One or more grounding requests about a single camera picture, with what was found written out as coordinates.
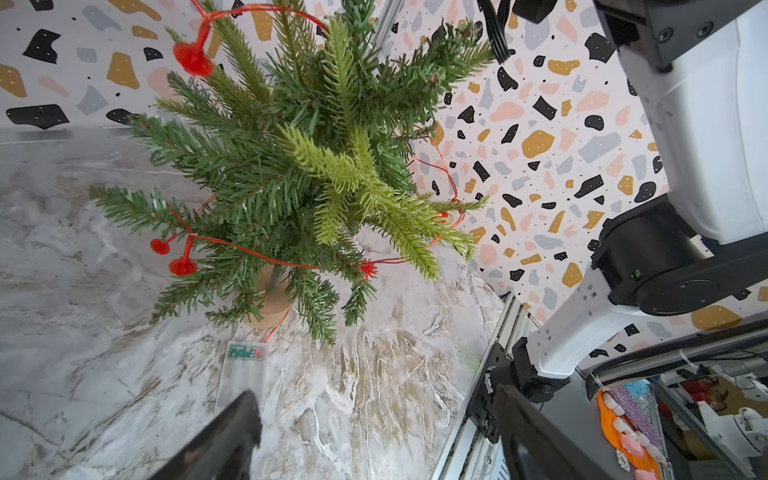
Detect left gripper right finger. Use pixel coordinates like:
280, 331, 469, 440
492, 385, 611, 480

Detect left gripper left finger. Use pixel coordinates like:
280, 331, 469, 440
150, 390, 262, 480

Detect small green christmas tree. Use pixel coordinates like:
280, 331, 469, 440
88, 0, 496, 346

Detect red string lights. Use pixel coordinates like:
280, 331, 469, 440
149, 0, 468, 343

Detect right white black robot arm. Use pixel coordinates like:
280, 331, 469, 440
467, 1, 767, 442

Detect clear battery box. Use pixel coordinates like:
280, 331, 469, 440
215, 340, 269, 411

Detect orange tray with toys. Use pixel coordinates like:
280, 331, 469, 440
596, 380, 668, 479

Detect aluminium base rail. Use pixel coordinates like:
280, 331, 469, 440
431, 292, 538, 480

